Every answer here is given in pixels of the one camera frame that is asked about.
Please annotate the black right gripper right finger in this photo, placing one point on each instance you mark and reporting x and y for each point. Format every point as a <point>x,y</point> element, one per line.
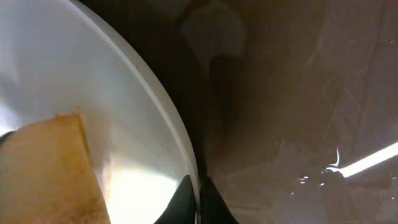
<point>212,206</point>

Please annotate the orange green scrub sponge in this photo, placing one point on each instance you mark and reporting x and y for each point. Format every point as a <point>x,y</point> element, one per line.
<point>47,175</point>

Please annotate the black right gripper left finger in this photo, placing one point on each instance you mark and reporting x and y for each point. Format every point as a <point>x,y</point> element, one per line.
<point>182,207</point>

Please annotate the brown serving tray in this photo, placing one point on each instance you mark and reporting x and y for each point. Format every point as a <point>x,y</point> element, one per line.
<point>291,106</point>

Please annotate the white plate with ketchup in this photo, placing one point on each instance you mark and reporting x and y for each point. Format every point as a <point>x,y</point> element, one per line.
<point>59,57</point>

